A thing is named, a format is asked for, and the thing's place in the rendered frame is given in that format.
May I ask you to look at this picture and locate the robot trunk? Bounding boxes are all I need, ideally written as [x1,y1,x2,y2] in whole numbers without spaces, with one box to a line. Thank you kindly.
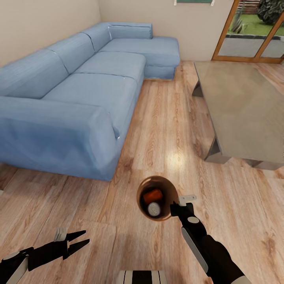
[116,270,168,284]

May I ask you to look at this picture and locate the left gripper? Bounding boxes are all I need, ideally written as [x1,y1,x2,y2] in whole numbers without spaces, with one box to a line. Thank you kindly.
[42,230,90,264]

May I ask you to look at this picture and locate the trash can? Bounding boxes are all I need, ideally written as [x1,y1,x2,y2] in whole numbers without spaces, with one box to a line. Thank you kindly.
[136,176,179,222]

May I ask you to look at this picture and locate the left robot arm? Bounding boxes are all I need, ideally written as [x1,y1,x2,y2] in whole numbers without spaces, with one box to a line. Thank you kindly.
[0,227,90,284]

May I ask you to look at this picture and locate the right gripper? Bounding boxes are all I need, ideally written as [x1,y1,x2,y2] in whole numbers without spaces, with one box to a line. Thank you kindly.
[170,203,194,219]

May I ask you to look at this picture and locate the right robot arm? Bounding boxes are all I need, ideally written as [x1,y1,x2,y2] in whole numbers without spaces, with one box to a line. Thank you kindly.
[170,194,252,284]

